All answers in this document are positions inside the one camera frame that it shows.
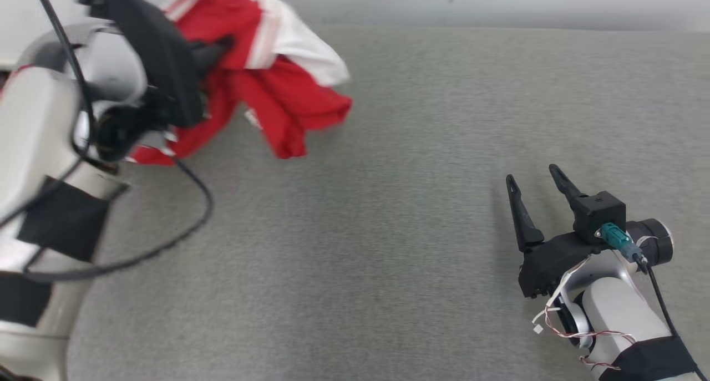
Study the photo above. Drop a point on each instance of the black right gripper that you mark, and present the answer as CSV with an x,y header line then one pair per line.
x,y
554,264

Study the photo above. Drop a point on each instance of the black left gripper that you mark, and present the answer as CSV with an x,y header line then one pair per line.
x,y
166,65

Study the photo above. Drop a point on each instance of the red Bulls 23 jersey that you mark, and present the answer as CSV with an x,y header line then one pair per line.
x,y
288,103

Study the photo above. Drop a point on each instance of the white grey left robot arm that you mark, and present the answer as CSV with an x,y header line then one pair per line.
x,y
33,120

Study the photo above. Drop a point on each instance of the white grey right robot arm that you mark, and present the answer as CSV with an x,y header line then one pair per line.
x,y
621,309

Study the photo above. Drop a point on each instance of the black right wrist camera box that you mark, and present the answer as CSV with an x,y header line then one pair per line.
x,y
599,212

